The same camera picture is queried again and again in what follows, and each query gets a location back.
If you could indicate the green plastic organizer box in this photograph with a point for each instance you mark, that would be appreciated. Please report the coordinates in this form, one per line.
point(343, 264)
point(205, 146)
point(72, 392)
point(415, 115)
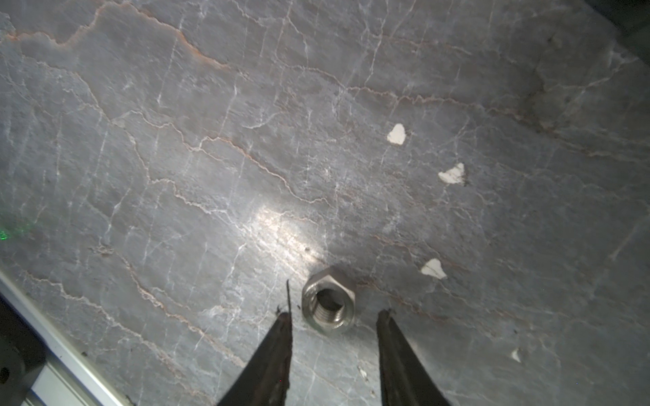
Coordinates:
point(631, 18)

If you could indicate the silver hex nut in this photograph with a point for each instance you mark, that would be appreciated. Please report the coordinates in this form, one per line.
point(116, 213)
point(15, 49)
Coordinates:
point(328, 301)

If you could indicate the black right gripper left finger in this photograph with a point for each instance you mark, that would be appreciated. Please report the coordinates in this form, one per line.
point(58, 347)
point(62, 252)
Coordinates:
point(265, 379)

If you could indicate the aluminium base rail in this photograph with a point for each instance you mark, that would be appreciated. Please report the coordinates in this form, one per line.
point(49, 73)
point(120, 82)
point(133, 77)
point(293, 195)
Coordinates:
point(39, 366)

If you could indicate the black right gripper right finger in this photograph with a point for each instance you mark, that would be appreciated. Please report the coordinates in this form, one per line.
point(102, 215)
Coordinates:
point(403, 378)

